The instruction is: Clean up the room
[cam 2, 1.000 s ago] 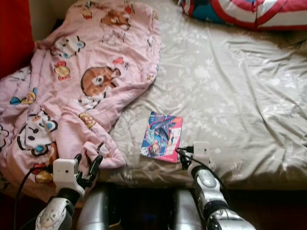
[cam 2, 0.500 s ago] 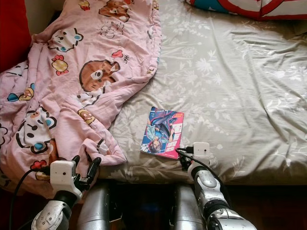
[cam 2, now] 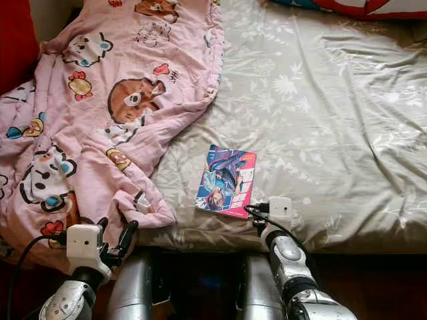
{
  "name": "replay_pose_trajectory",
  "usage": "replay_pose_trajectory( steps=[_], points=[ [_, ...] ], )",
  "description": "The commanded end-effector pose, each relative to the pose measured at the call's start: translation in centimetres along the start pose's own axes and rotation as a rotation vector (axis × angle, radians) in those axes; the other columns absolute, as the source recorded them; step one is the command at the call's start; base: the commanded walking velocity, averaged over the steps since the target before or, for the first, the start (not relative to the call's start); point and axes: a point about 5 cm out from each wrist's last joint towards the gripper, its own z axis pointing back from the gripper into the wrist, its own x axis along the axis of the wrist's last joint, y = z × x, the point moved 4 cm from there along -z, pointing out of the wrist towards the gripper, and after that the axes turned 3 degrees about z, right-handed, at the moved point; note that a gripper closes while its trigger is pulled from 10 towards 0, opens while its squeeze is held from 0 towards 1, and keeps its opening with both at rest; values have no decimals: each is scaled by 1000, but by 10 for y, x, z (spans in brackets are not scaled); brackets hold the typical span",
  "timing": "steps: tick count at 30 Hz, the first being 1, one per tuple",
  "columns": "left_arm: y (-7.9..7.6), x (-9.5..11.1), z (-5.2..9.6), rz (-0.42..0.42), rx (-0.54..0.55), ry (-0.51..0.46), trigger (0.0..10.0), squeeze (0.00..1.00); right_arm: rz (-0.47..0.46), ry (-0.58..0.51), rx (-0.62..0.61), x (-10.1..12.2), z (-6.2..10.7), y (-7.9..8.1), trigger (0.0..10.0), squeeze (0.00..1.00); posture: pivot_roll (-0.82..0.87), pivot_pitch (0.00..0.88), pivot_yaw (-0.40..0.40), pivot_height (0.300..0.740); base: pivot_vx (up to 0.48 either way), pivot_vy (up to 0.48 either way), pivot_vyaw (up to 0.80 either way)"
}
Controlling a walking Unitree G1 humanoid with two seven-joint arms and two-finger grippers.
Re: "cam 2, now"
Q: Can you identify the colourful comic book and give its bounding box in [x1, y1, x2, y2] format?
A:
[195, 144, 257, 219]

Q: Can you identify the pink cartoon quilt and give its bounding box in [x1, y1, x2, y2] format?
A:
[0, 0, 224, 281]

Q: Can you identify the silver robot right leg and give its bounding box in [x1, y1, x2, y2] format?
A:
[237, 253, 288, 320]

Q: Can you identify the grey floral bed sheet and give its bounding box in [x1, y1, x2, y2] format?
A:
[147, 0, 427, 254]

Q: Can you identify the red cushion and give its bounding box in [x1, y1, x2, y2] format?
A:
[0, 0, 41, 77]

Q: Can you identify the red white blue bolster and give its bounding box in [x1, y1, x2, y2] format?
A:
[267, 0, 427, 19]

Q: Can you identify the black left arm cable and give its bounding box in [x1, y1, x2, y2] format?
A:
[7, 230, 67, 320]

